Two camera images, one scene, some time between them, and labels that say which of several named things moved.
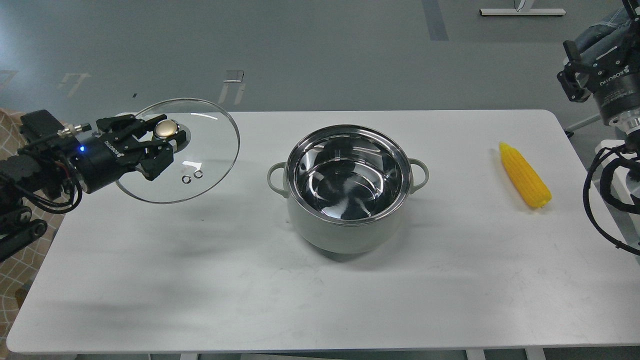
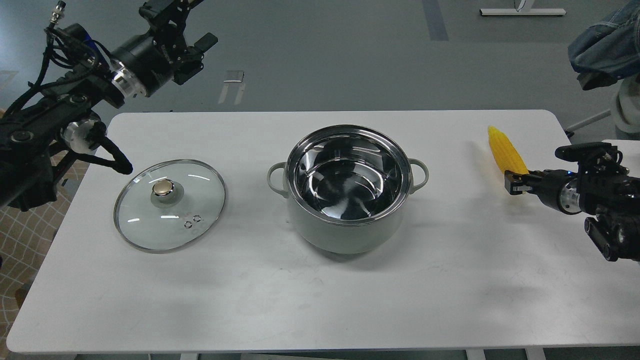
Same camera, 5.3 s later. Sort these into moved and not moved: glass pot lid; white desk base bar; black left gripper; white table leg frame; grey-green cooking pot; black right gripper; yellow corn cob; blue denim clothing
Moved: black right gripper; black left gripper; yellow corn cob; glass pot lid
Not moved: white table leg frame; blue denim clothing; grey-green cooking pot; white desk base bar
